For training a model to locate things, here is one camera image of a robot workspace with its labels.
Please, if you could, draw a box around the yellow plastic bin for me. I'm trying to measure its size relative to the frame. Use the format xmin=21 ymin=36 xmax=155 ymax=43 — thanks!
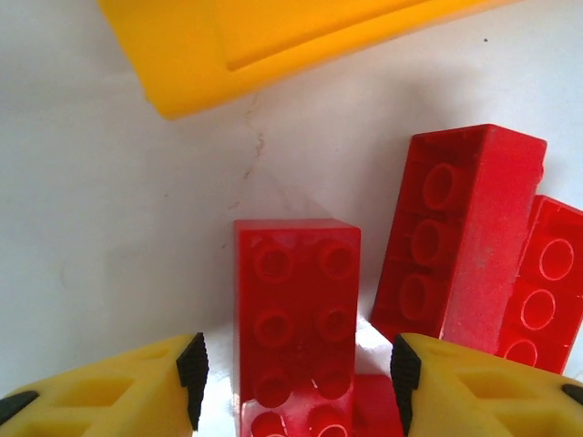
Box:
xmin=97 ymin=0 xmax=502 ymax=121

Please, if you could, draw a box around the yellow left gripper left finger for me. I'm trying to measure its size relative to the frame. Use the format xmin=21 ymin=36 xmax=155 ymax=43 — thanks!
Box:
xmin=0 ymin=331 xmax=210 ymax=437

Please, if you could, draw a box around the red lego brick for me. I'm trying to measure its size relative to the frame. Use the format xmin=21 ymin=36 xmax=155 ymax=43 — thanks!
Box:
xmin=353 ymin=372 xmax=405 ymax=437
xmin=496 ymin=194 xmax=583 ymax=375
xmin=371 ymin=123 xmax=547 ymax=356
xmin=232 ymin=218 xmax=363 ymax=437

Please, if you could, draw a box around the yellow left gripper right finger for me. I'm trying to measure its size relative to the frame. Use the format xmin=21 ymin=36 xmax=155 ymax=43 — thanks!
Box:
xmin=391 ymin=331 xmax=583 ymax=437

